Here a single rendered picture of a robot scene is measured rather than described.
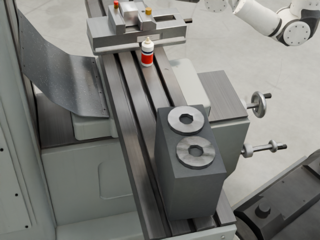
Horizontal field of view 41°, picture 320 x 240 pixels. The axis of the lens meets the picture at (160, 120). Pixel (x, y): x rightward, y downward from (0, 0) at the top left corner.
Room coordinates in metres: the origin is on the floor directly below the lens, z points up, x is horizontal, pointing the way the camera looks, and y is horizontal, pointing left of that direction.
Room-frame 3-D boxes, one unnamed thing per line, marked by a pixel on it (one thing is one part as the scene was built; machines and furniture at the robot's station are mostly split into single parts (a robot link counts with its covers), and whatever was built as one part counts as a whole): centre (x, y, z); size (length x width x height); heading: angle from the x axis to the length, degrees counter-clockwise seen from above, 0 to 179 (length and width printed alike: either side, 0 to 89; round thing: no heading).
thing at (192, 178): (0.66, -0.08, 1.01); 0.22 x 0.12 x 0.20; 14
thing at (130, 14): (1.29, 0.14, 1.02); 0.06 x 0.05 x 0.06; 21
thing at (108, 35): (1.30, 0.11, 0.97); 0.35 x 0.15 x 0.11; 111
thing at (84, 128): (1.14, 0.10, 0.77); 0.50 x 0.35 x 0.12; 108
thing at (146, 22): (1.31, 0.09, 1.00); 0.12 x 0.06 x 0.04; 21
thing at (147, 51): (1.15, 0.06, 0.97); 0.04 x 0.04 x 0.11
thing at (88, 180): (1.15, 0.07, 0.42); 0.80 x 0.30 x 0.60; 108
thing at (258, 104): (1.30, -0.38, 0.61); 0.16 x 0.12 x 0.12; 108
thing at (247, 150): (1.18, -0.45, 0.49); 0.22 x 0.06 x 0.06; 108
